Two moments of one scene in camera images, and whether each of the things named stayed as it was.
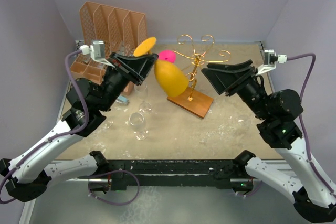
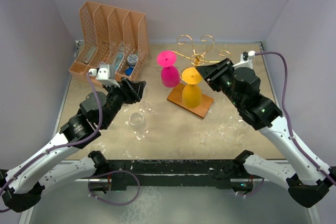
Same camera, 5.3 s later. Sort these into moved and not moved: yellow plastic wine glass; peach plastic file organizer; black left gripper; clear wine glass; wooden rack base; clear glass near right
Moved: yellow plastic wine glass; black left gripper
Not moved: wooden rack base; clear glass near right; peach plastic file organizer; clear wine glass
